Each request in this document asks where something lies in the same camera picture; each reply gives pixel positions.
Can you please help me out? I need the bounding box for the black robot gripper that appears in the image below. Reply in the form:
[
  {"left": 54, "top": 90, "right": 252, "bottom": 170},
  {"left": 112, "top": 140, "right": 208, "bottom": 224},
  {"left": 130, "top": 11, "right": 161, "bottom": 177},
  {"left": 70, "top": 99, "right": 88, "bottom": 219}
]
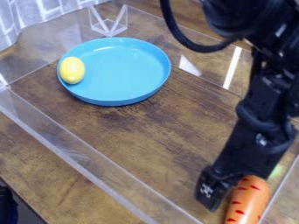
[{"left": 193, "top": 122, "right": 296, "bottom": 212}]

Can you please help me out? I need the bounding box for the orange toy carrot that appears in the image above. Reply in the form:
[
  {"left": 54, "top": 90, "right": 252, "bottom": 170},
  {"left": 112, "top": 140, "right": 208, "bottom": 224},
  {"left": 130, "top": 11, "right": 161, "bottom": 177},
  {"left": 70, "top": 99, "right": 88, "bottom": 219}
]
[{"left": 224, "top": 164, "right": 285, "bottom": 224}]

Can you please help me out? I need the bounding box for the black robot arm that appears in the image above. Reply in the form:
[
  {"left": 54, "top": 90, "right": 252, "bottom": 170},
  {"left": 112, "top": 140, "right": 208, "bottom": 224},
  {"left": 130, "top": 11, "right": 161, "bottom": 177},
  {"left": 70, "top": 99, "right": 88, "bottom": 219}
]
[{"left": 194, "top": 0, "right": 299, "bottom": 211}]

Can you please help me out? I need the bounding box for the blue round plate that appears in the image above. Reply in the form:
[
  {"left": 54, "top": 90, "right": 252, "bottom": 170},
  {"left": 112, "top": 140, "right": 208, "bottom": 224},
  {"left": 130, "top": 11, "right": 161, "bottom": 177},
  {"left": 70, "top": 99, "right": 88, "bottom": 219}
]
[{"left": 56, "top": 37, "right": 172, "bottom": 107}]

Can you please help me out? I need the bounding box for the yellow toy lemon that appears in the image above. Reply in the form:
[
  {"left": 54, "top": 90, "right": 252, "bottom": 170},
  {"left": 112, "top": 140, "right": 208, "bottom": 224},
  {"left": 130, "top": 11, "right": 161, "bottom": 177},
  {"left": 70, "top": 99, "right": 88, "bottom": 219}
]
[{"left": 60, "top": 57, "right": 85, "bottom": 85}]

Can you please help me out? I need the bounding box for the white lattice curtain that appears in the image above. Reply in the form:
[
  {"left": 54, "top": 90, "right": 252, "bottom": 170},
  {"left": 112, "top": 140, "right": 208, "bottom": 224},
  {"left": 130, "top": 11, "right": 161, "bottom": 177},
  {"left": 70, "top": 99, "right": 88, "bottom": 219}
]
[{"left": 0, "top": 0, "right": 109, "bottom": 52}]

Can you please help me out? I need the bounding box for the clear acrylic tray wall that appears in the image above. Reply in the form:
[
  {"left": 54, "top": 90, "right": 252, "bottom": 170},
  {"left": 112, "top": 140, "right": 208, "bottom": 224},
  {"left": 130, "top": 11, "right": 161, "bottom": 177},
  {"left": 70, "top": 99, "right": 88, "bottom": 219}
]
[{"left": 0, "top": 87, "right": 202, "bottom": 224}]

